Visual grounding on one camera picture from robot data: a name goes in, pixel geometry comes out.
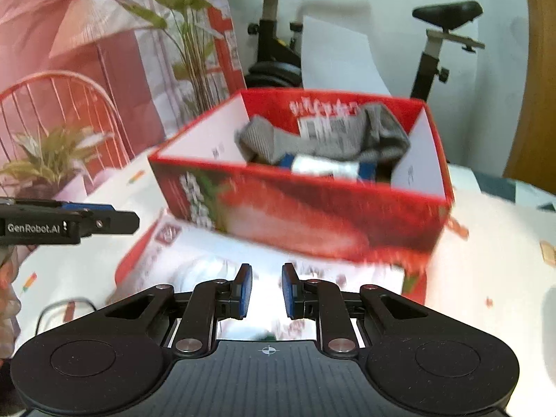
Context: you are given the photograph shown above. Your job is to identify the blue and white cloth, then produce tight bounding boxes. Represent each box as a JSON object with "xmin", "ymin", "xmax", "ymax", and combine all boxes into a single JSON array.
[{"xmin": 278, "ymin": 154, "xmax": 378, "ymax": 182}]

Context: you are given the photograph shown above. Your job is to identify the white board sheet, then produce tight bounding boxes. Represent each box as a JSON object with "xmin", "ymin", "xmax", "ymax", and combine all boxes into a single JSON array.
[{"xmin": 300, "ymin": 15, "xmax": 392, "ymax": 96}]

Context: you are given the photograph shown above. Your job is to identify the pink printed backdrop cloth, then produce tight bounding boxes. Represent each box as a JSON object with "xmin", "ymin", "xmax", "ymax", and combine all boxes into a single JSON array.
[{"xmin": 0, "ymin": 0, "xmax": 246, "ymax": 201}]

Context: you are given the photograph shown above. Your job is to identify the red strawberry print box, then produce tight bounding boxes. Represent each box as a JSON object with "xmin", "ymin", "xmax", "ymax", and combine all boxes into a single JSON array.
[{"xmin": 148, "ymin": 88, "xmax": 455, "ymax": 265}]

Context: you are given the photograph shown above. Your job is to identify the wooden door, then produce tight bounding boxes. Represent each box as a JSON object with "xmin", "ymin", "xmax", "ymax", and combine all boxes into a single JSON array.
[{"xmin": 504, "ymin": 0, "xmax": 556, "ymax": 192}]

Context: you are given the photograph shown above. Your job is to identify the black exercise bike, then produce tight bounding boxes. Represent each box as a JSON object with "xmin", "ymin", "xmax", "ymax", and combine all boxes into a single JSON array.
[{"xmin": 219, "ymin": 0, "xmax": 485, "ymax": 103}]

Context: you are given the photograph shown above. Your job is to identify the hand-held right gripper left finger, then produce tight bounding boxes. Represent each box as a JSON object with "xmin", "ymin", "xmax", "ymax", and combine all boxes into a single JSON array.
[{"xmin": 104, "ymin": 263, "xmax": 253, "ymax": 359}]

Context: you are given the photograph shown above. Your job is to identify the grey sock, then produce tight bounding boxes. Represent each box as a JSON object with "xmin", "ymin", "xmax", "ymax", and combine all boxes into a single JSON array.
[{"xmin": 235, "ymin": 103, "xmax": 412, "ymax": 170}]

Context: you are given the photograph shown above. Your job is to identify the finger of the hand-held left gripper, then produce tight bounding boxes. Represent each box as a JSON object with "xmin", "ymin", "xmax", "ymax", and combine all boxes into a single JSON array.
[
  {"xmin": 80, "ymin": 210, "xmax": 140, "ymax": 237},
  {"xmin": 0, "ymin": 197, "xmax": 116, "ymax": 213}
]

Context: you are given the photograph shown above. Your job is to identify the red plastic bag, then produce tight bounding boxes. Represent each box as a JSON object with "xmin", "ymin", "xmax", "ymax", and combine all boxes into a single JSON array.
[{"xmin": 114, "ymin": 213, "xmax": 428, "ymax": 344}]

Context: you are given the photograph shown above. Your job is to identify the black cable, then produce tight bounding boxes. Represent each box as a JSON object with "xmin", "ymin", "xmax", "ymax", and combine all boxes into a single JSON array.
[{"xmin": 35, "ymin": 297, "xmax": 100, "ymax": 340}]

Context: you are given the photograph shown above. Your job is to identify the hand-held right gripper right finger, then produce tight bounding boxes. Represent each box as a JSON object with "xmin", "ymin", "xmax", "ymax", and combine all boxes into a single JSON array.
[{"xmin": 281, "ymin": 263, "xmax": 428, "ymax": 359}]

